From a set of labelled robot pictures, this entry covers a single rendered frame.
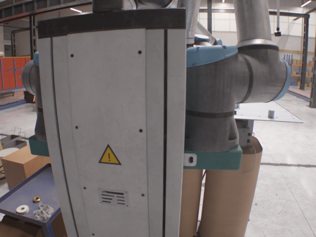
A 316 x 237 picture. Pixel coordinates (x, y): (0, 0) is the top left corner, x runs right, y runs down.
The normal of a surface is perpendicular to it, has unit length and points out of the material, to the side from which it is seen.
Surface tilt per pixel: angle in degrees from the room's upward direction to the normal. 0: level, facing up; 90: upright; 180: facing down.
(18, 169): 90
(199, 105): 90
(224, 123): 73
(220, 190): 90
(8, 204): 0
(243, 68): 64
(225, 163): 90
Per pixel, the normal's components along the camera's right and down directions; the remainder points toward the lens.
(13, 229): -0.08, -0.76
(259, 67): 0.25, -0.27
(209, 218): -0.70, 0.18
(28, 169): 0.97, 0.06
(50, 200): 0.00, -0.97
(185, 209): 0.10, 0.25
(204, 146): -0.29, 0.24
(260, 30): -0.11, 0.09
